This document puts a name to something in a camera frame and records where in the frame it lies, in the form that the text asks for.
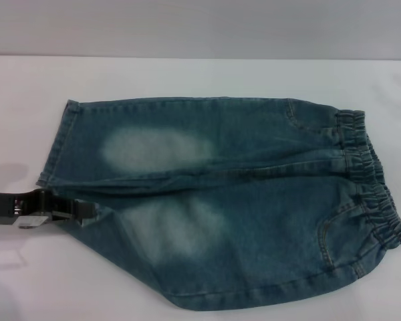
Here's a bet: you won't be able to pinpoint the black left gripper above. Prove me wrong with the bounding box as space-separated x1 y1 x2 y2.
0 188 96 231

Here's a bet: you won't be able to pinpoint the blue denim shorts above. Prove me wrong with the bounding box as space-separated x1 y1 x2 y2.
36 96 401 304

